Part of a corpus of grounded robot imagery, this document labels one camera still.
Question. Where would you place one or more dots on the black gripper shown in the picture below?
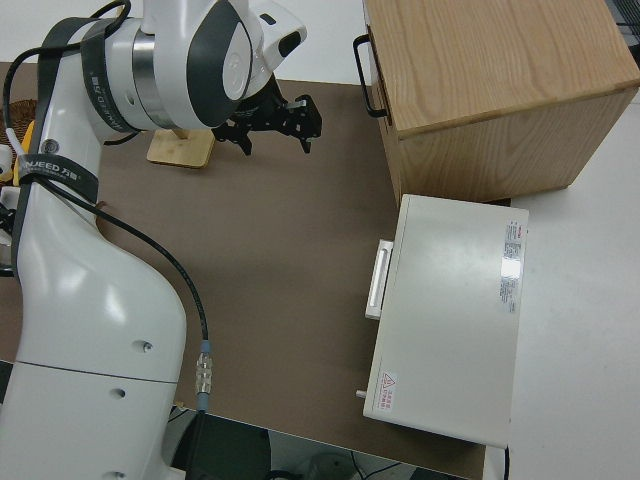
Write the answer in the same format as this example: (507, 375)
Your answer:
(265, 112)

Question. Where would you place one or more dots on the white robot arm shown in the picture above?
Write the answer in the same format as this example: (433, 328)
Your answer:
(90, 300)

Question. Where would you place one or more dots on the wooden mug stand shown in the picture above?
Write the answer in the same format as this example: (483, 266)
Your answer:
(185, 150)

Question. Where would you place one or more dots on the yellow corn cob pointed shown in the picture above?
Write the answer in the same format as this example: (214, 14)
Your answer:
(29, 137)

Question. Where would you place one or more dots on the brown wicker basket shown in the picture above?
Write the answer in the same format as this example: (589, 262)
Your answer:
(22, 112)

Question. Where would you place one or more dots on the white toaster oven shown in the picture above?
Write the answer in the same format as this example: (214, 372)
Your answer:
(450, 325)

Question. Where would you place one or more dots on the yellow corn cob blunt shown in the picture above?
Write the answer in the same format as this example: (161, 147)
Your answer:
(5, 176)

